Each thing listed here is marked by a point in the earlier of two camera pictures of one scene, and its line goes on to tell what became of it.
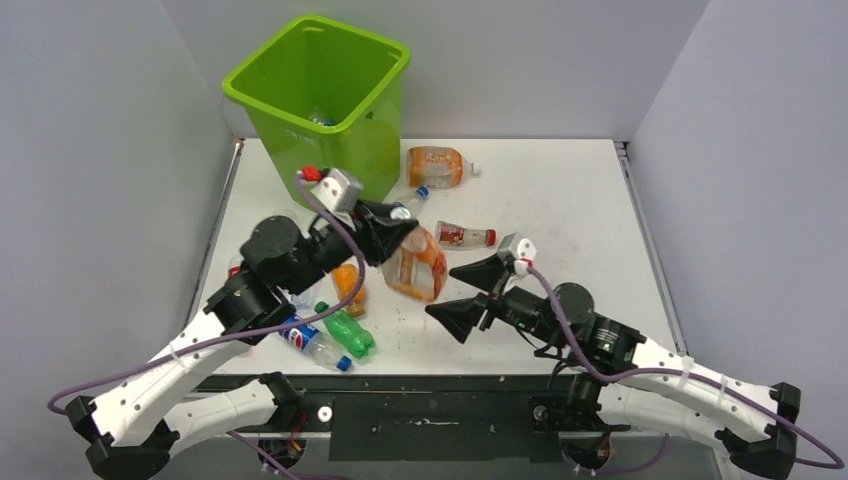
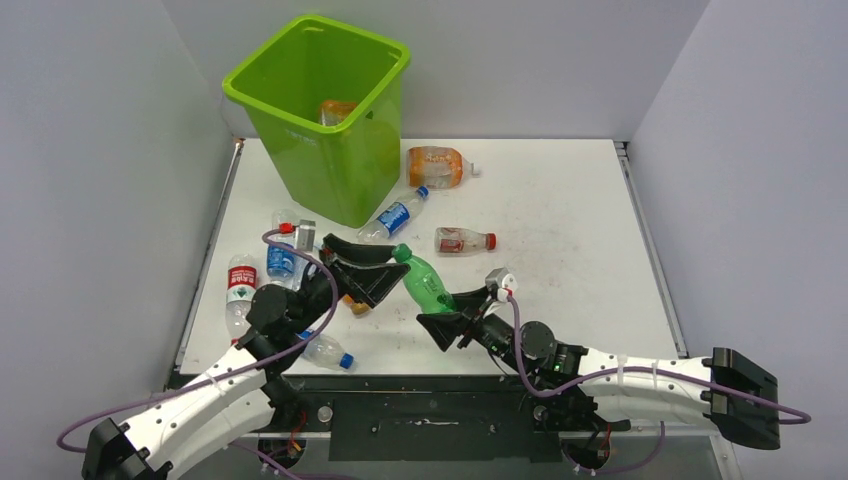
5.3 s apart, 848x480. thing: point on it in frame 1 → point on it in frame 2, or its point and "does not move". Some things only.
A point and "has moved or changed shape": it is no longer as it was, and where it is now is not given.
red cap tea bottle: [451, 235] has moved or changed shape
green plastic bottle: [348, 331] → [423, 284]
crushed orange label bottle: [418, 268] → [335, 112]
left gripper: [371, 224] → [363, 283]
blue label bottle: [404, 210] does not move
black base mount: [432, 418] does not move
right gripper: [459, 316] → [446, 327]
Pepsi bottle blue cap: [313, 342] does not move
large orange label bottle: [438, 167] does not move
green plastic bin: [323, 96] does not move
